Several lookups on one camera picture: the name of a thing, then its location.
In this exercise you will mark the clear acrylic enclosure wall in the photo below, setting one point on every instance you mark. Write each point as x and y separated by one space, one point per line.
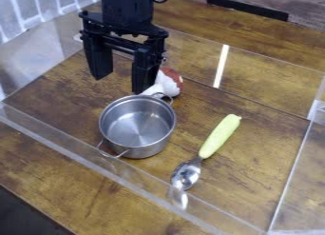
246 66

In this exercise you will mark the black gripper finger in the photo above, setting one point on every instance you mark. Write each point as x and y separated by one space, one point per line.
144 69
98 55

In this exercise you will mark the silver metal pot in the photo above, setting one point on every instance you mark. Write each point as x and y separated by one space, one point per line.
136 125

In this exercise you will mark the spoon with yellow-green handle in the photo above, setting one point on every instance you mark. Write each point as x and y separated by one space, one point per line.
188 171

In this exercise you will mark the red and white plush mushroom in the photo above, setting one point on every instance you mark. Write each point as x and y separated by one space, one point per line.
168 83

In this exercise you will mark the black baseboard strip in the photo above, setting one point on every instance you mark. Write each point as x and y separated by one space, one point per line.
253 9

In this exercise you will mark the clear acrylic triangle bracket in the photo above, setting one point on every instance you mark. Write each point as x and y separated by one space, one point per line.
77 37

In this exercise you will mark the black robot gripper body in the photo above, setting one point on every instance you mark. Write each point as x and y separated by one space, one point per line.
122 27

